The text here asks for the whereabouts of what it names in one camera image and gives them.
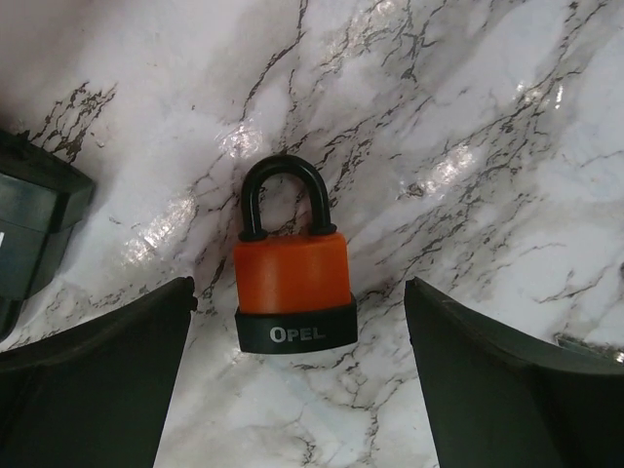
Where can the small black box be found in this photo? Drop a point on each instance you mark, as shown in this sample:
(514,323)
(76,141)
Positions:
(42,199)

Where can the orange black Opel padlock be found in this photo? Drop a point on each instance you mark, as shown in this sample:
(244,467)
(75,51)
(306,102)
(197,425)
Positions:
(294,291)

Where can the black-headed key bunch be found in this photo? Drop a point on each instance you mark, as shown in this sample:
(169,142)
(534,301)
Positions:
(594,326)

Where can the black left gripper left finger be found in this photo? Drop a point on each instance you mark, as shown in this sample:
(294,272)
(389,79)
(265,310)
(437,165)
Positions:
(98,394)

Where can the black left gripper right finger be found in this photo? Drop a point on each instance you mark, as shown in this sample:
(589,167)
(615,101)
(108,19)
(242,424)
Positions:
(497,397)

